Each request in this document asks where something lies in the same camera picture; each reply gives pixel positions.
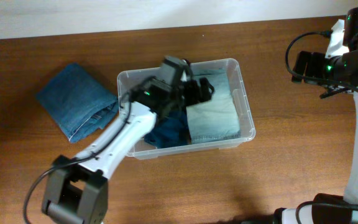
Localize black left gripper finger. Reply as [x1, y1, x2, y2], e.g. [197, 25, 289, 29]
[199, 77, 214, 101]
[183, 80, 201, 106]

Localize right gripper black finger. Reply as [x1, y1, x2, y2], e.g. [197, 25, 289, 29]
[305, 52, 326, 79]
[293, 51, 311, 76]

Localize light grey jeans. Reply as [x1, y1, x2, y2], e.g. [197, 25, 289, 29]
[186, 68, 241, 144]

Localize dark blue jeans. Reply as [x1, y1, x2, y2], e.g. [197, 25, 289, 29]
[144, 110, 189, 149]

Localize blue denim jeans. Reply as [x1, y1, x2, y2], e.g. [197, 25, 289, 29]
[36, 63, 119, 143]

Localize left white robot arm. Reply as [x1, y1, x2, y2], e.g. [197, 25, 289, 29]
[42, 77, 214, 224]

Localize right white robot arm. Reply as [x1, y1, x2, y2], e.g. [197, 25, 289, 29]
[187, 49, 358, 223]

